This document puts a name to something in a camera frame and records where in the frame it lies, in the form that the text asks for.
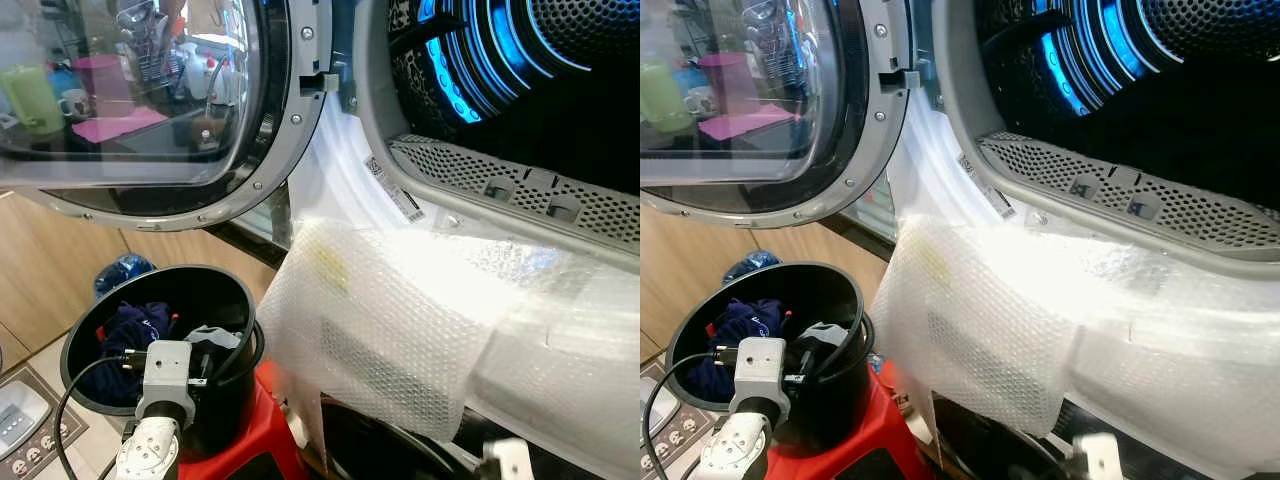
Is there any brown patterned floor mat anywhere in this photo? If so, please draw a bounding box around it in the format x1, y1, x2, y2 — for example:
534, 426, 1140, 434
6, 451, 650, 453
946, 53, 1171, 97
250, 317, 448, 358
0, 364, 91, 480
640, 360, 707, 480

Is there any white front-load washing machine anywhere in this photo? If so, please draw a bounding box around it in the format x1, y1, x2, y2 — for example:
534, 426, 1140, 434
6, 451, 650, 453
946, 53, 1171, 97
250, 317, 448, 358
285, 0, 641, 276
885, 0, 1280, 279

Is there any black plastic laundry bucket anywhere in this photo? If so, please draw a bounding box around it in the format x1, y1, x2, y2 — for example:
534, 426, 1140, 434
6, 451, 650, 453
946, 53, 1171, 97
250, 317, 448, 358
665, 261, 877, 457
60, 264, 267, 461

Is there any red plastic stool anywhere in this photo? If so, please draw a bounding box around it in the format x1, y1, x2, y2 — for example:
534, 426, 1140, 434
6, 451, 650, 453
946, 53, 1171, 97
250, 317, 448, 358
790, 358, 937, 480
175, 358, 307, 480

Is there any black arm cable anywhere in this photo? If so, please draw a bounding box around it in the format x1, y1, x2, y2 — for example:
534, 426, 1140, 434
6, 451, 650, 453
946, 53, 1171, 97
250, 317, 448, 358
642, 350, 737, 473
52, 354, 143, 480

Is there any white barcode label sticker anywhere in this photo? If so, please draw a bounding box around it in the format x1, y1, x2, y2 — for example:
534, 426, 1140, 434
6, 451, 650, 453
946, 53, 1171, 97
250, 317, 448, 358
364, 155, 427, 224
955, 152, 1018, 221

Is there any white bathroom scale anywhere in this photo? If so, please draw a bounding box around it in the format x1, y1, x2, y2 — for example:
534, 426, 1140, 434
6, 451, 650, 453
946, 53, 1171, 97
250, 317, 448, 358
0, 384, 53, 457

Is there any clear bubble wrap sheet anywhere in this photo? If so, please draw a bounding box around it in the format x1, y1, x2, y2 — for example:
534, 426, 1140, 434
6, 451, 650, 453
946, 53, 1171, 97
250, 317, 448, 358
868, 215, 1280, 480
255, 215, 641, 480

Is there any light wooden cabinet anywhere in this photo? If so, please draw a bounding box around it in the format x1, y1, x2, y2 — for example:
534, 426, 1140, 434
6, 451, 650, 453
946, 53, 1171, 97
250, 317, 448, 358
0, 190, 279, 353
640, 190, 901, 351

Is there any navy blue garment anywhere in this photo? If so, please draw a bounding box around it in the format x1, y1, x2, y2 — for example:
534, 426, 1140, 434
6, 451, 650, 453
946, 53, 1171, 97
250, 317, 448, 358
690, 297, 788, 403
98, 300, 179, 407

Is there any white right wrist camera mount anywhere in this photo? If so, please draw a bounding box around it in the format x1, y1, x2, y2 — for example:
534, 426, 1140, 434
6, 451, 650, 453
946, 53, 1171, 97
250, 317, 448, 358
484, 437, 537, 480
1074, 432, 1127, 480

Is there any black leopard print garment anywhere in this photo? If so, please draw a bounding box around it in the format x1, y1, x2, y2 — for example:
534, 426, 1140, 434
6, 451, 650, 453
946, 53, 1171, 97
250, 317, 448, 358
975, 0, 1063, 113
387, 0, 473, 136

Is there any round glass washer door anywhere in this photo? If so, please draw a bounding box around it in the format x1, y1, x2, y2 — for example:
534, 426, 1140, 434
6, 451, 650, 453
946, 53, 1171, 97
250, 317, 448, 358
640, 0, 921, 229
0, 0, 339, 233

